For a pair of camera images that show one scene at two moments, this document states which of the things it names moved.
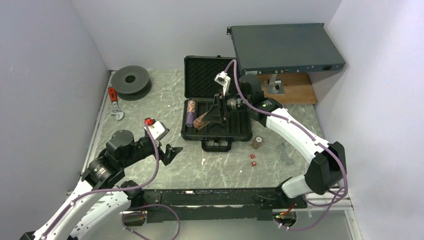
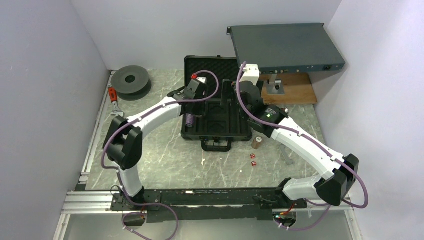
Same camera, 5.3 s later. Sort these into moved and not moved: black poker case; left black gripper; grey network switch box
Moved: left black gripper
Not moved: black poker case; grey network switch box
